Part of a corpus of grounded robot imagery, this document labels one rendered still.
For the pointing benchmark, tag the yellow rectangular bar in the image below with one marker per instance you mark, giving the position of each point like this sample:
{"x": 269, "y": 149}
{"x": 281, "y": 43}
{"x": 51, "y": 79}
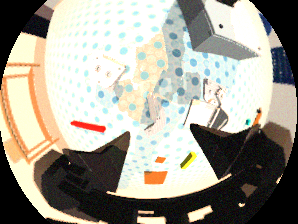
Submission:
{"x": 185, "y": 164}

